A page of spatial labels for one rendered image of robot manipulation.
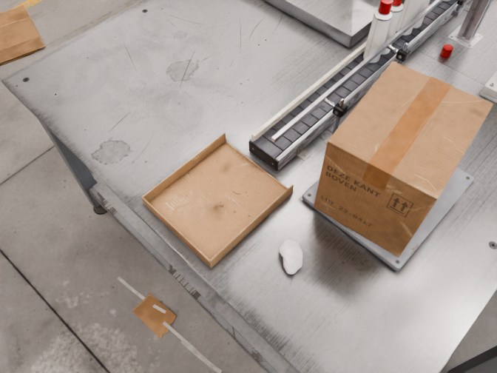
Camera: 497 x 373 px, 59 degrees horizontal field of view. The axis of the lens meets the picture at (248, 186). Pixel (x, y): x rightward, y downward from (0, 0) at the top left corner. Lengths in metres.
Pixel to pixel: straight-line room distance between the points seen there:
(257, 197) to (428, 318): 0.50
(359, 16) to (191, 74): 0.61
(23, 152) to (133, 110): 1.29
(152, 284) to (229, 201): 0.92
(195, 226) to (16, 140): 1.71
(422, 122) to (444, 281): 0.39
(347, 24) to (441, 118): 0.69
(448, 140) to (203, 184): 0.62
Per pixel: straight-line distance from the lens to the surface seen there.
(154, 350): 1.91
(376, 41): 1.41
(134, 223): 1.89
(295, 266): 1.05
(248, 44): 1.58
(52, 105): 1.51
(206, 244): 1.10
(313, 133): 1.27
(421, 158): 0.93
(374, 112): 0.99
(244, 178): 1.19
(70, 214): 2.28
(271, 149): 1.19
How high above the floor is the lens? 1.82
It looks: 57 degrees down
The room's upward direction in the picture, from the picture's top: 2 degrees counter-clockwise
